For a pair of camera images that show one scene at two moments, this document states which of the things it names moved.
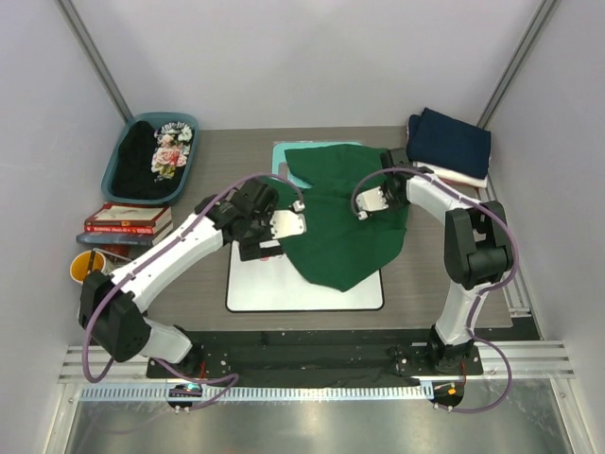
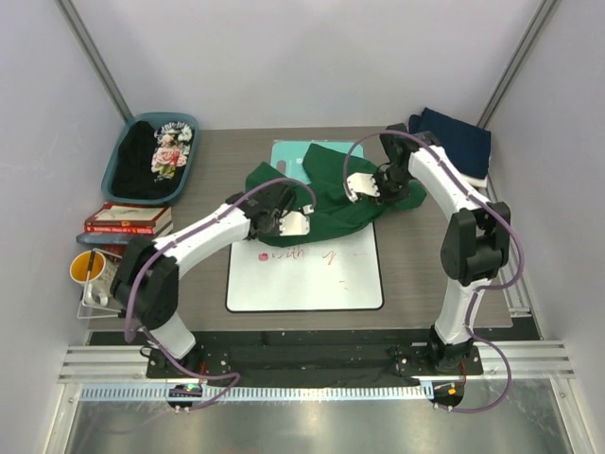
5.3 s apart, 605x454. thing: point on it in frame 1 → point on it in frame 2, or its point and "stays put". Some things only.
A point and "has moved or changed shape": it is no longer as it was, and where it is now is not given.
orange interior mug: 79,266 stays put
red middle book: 127,229 stays put
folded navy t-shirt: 438,139 stays put
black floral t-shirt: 152,161 stays put
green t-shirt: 337,249 has moved or changed shape
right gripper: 389,190 → 388,184
